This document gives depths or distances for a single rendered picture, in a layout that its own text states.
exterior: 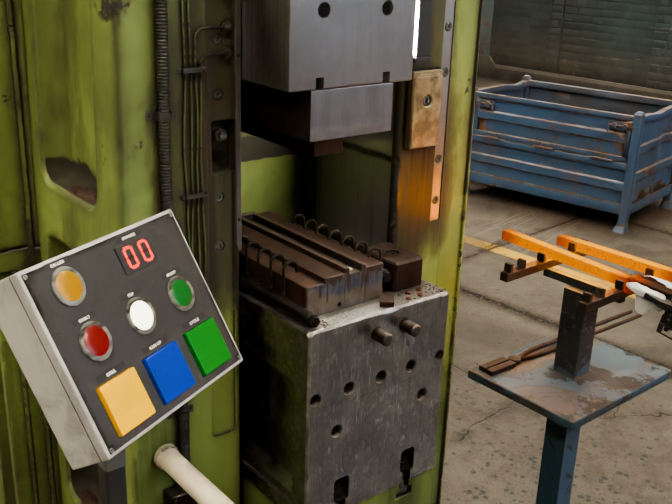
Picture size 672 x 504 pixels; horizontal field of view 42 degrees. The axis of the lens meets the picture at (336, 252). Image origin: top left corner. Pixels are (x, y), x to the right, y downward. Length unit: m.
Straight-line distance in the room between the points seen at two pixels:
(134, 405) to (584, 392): 1.14
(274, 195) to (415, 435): 0.69
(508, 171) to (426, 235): 3.70
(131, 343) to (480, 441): 1.99
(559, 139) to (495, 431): 2.75
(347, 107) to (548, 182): 4.06
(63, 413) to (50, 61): 0.88
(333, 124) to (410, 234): 0.50
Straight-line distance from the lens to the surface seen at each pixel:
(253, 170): 2.17
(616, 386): 2.15
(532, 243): 2.15
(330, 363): 1.75
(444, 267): 2.21
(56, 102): 1.94
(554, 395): 2.06
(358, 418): 1.87
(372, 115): 1.72
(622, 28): 10.09
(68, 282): 1.27
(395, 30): 1.72
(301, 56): 1.59
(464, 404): 3.35
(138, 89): 1.59
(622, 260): 2.16
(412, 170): 2.02
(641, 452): 3.25
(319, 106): 1.63
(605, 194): 5.52
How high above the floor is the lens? 1.64
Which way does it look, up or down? 20 degrees down
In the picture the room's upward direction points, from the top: 2 degrees clockwise
